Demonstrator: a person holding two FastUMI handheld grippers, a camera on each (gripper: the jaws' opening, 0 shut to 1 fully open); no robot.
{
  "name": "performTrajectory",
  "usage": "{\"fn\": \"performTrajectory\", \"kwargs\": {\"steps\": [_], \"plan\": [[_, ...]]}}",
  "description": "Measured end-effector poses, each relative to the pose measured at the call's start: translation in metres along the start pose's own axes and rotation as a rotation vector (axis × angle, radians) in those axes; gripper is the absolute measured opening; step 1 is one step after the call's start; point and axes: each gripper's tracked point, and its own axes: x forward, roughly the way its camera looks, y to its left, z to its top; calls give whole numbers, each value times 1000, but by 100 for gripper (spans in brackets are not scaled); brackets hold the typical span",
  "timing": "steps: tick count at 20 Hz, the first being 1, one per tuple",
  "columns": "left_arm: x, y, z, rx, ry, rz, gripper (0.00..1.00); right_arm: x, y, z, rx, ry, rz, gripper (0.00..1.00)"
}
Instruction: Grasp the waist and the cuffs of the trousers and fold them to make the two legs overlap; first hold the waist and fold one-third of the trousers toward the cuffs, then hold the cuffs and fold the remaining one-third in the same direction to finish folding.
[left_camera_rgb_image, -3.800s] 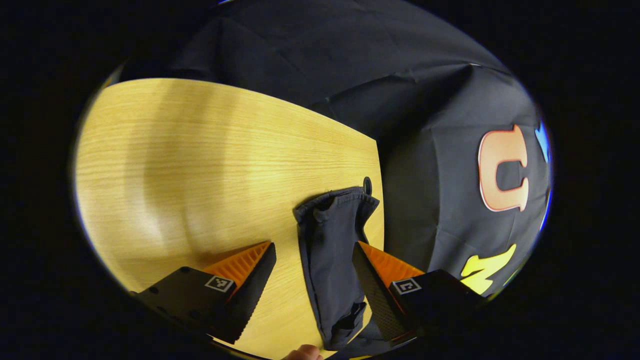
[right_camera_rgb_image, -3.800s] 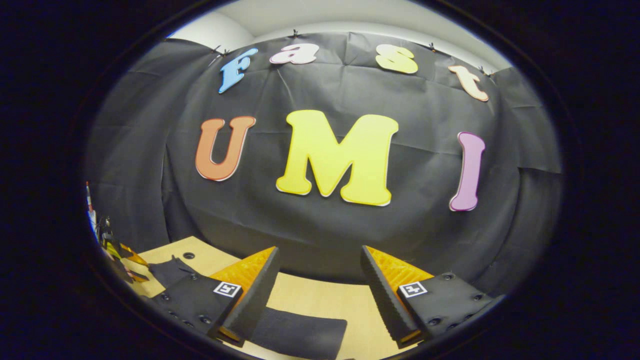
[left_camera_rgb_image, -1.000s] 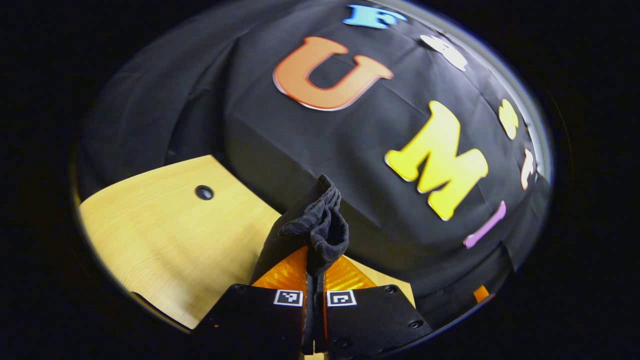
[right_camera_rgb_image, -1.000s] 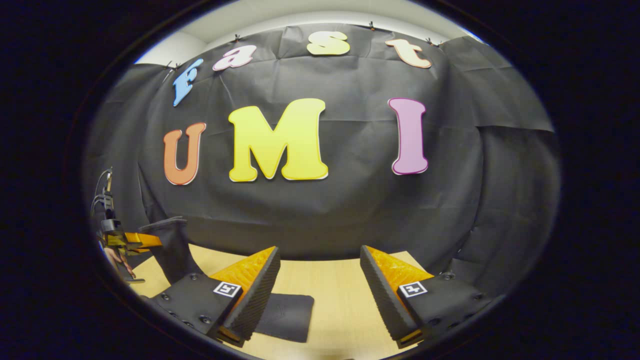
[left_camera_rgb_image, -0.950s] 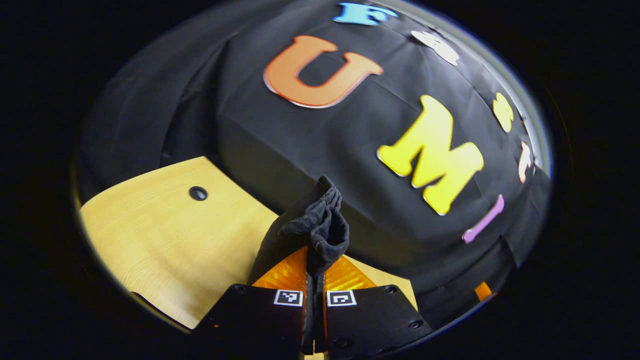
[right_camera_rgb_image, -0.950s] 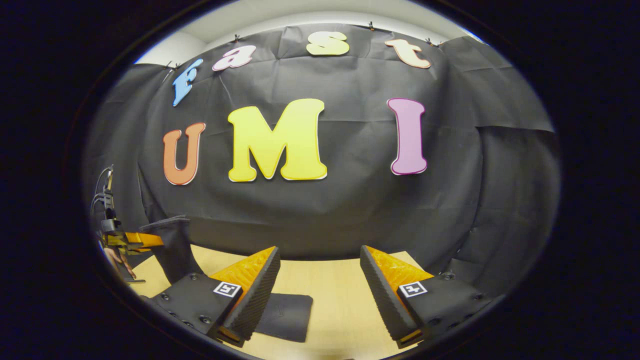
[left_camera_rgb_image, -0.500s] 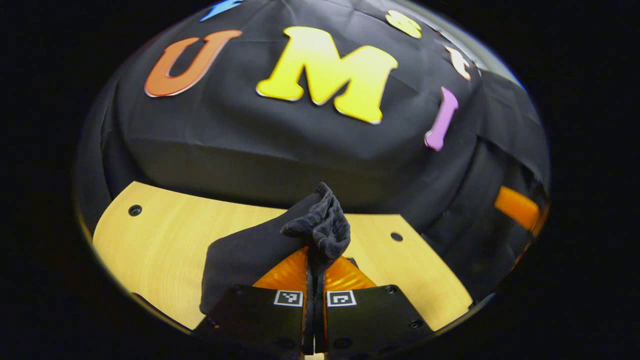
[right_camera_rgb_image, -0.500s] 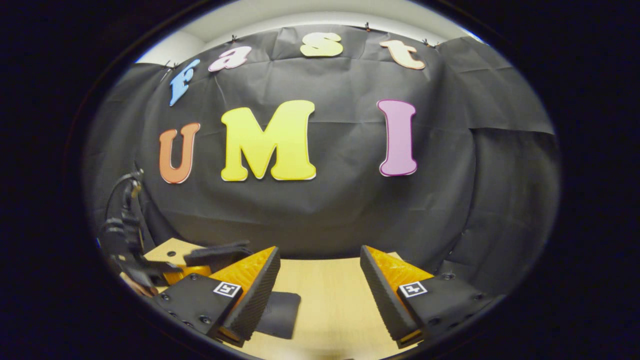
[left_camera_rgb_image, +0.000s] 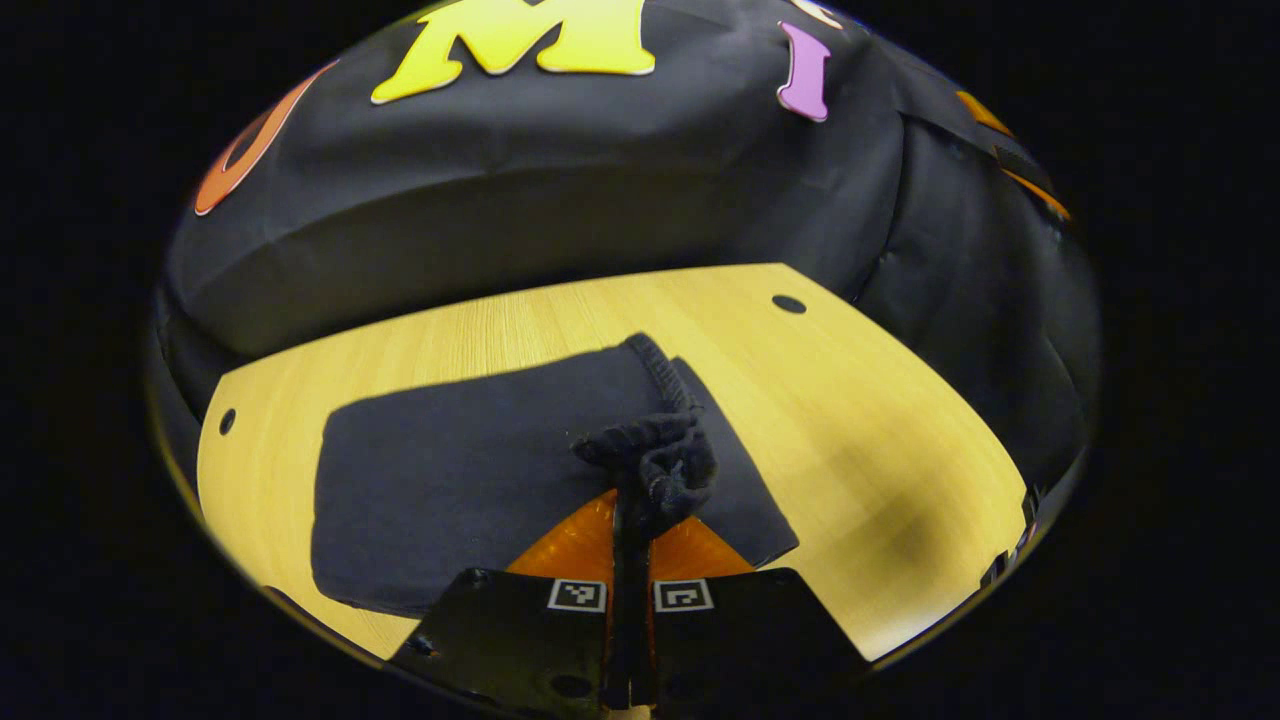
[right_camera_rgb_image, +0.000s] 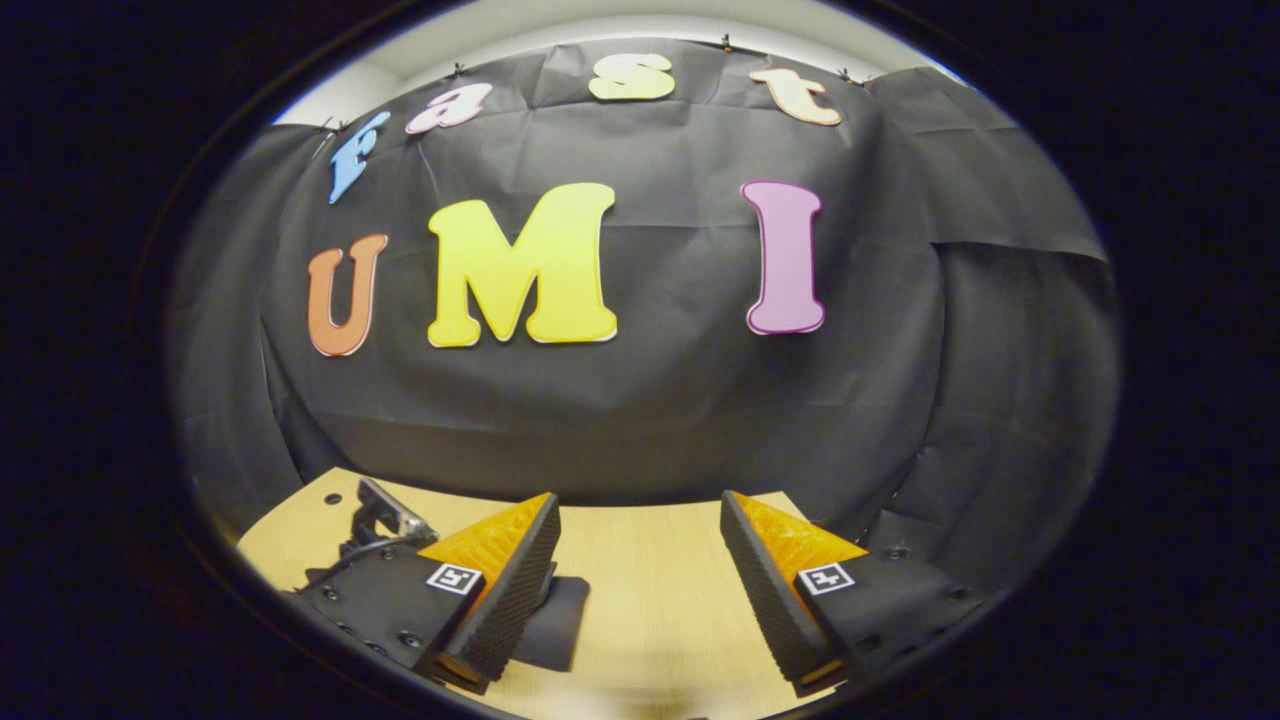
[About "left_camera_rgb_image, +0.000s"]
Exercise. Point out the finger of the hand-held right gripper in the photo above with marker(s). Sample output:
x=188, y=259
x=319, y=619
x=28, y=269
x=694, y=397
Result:
x=1035, y=185
x=985, y=112

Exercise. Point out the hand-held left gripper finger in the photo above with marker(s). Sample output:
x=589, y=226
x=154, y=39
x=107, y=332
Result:
x=642, y=620
x=622, y=620

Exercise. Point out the black jeans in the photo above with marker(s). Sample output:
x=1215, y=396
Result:
x=480, y=470

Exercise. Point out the black backdrop cloth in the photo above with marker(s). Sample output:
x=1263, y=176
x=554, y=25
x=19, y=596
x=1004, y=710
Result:
x=600, y=190

